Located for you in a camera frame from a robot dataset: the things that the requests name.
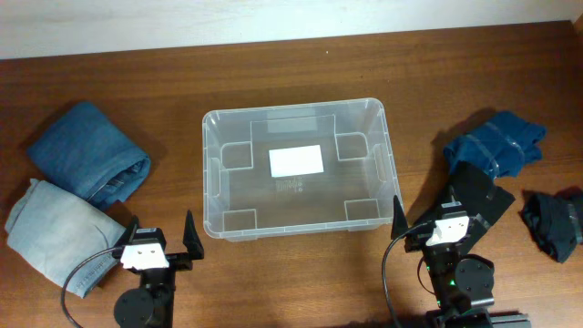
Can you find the black garment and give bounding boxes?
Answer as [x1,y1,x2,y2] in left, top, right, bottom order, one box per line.
[416,160,517,256]
[520,188,582,263]

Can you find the left black camera cable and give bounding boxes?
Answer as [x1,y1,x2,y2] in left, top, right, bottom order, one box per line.
[60,246,124,328]

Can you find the black camera cable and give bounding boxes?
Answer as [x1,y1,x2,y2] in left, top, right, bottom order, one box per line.
[60,246,124,328]
[381,220,436,328]

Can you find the right black camera cable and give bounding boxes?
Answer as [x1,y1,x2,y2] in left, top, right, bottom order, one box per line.
[381,220,436,328]

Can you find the navy blue garment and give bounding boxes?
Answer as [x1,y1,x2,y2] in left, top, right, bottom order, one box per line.
[443,111,547,179]

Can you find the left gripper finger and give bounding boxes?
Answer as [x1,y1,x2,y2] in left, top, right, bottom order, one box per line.
[118,215,139,247]
[182,210,204,261]

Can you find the dark blue jeans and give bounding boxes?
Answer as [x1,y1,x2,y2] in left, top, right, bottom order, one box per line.
[26,102,151,211]

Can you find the clear plastic storage bin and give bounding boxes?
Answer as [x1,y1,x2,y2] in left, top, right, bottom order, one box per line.
[202,97,401,241]

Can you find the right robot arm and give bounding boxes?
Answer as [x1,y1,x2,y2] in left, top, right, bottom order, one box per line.
[382,197,532,328]

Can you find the light blue jeans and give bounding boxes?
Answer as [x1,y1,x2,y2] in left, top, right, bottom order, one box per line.
[5,179,125,298]

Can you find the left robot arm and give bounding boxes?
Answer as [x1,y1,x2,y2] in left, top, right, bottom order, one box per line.
[113,211,204,328]

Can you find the white label in bin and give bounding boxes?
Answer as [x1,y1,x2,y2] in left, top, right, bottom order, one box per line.
[269,145,324,178]

